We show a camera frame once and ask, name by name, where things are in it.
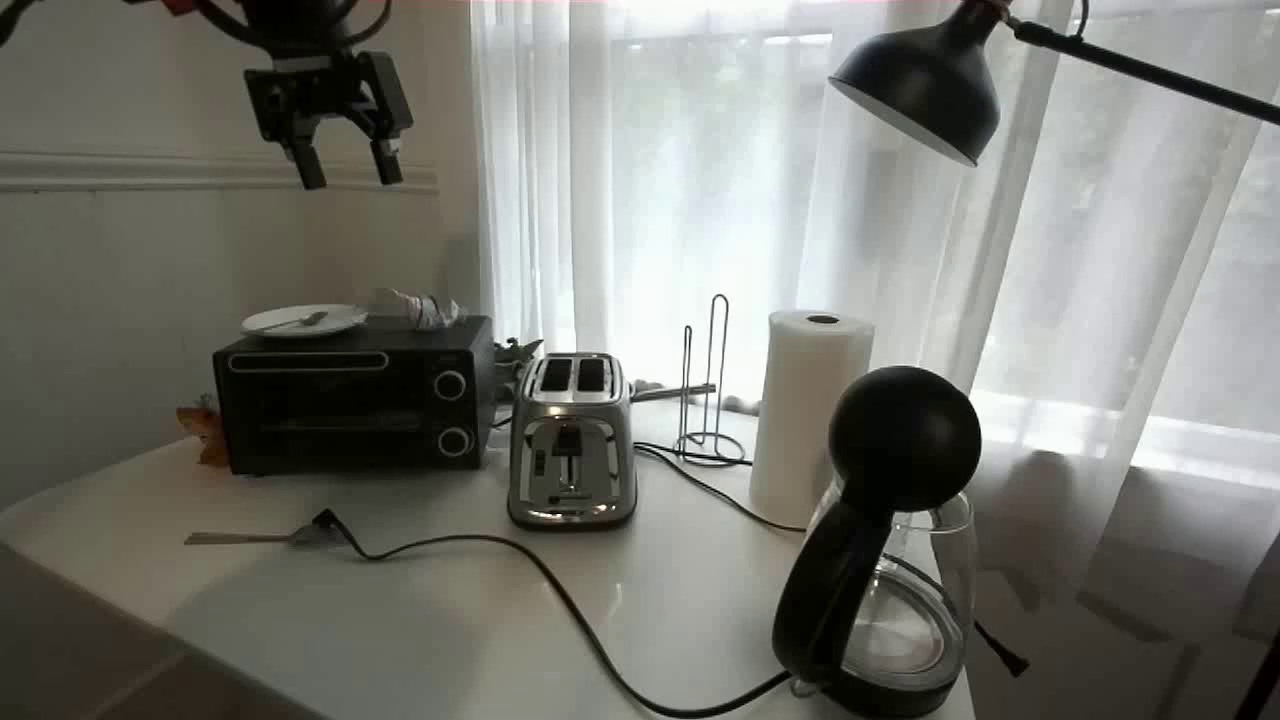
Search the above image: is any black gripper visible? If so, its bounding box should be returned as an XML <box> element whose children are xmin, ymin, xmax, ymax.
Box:
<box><xmin>239</xmin><ymin>49</ymin><xmax>416</xmax><ymax>193</ymax></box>

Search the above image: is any black round kettle lid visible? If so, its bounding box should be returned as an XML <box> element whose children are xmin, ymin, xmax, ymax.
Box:
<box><xmin>824</xmin><ymin>365</ymin><xmax>988</xmax><ymax>515</ymax></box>

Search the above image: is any white crumpled cloth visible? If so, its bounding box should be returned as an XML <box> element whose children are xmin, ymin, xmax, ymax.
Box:
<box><xmin>364</xmin><ymin>284</ymin><xmax>465</xmax><ymax>334</ymax></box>

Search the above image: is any white plate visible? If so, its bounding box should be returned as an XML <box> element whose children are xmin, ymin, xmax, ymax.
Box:
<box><xmin>239</xmin><ymin>300</ymin><xmax>370</xmax><ymax>345</ymax></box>

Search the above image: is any black toaster oven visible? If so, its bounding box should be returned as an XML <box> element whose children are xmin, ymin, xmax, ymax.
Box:
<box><xmin>209</xmin><ymin>311</ymin><xmax>501</xmax><ymax>478</ymax></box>

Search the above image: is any small green plant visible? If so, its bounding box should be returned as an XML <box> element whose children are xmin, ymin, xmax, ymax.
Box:
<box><xmin>488</xmin><ymin>330</ymin><xmax>546</xmax><ymax>409</ymax></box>

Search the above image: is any orange autumn leaf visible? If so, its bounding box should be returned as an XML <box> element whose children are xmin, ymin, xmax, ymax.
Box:
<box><xmin>170</xmin><ymin>403</ymin><xmax>237</xmax><ymax>473</ymax></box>

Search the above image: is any silver two-slot toaster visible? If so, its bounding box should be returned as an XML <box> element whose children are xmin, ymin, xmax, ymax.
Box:
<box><xmin>504</xmin><ymin>346</ymin><xmax>643</xmax><ymax>531</ymax></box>

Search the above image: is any white paper towel roll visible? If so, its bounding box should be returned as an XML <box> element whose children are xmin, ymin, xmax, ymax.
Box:
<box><xmin>747</xmin><ymin>306</ymin><xmax>878</xmax><ymax>531</ymax></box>

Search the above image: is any black desk lamp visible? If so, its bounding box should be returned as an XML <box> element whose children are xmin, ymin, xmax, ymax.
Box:
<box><xmin>824</xmin><ymin>0</ymin><xmax>1280</xmax><ymax>169</ymax></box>

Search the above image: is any white sheer curtain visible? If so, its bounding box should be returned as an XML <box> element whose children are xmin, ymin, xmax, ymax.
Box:
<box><xmin>465</xmin><ymin>0</ymin><xmax>1280</xmax><ymax>720</ymax></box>

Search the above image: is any metal wire holder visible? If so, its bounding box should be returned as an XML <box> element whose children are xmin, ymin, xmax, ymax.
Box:
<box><xmin>673</xmin><ymin>289</ymin><xmax>761</xmax><ymax>473</ymax></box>

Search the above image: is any black kettle power cord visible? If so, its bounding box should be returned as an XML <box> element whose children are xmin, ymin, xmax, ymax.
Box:
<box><xmin>308</xmin><ymin>502</ymin><xmax>799</xmax><ymax>720</ymax></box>

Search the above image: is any black toaster cord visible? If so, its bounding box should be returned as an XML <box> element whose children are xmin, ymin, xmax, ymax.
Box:
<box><xmin>631</xmin><ymin>438</ymin><xmax>810</xmax><ymax>539</ymax></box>

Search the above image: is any glass kettle black handle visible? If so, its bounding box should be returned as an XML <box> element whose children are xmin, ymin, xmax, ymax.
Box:
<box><xmin>768</xmin><ymin>484</ymin><xmax>984</xmax><ymax>720</ymax></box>

